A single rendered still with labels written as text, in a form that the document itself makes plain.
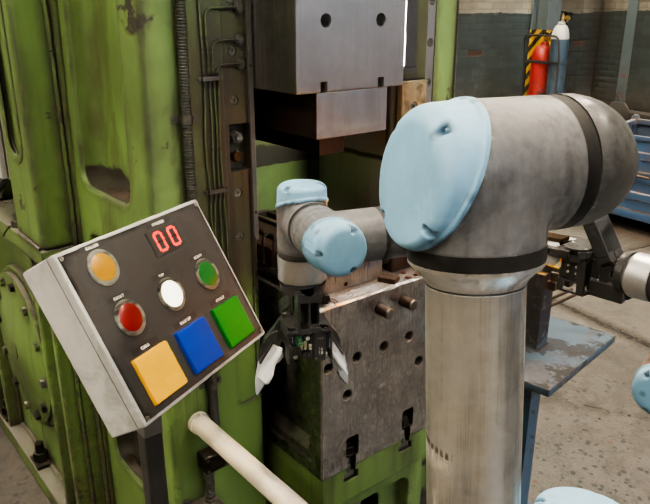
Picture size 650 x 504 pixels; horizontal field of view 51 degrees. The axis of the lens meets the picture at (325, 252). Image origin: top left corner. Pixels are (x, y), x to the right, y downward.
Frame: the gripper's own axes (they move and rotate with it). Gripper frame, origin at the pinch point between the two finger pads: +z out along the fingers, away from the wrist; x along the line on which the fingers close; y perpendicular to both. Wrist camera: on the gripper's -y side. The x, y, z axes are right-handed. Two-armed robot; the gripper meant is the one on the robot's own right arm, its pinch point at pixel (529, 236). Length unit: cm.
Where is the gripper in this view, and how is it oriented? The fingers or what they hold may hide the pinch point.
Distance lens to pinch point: 133.3
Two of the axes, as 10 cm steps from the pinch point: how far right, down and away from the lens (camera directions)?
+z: -6.3, -2.2, 7.4
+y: 0.3, 9.5, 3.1
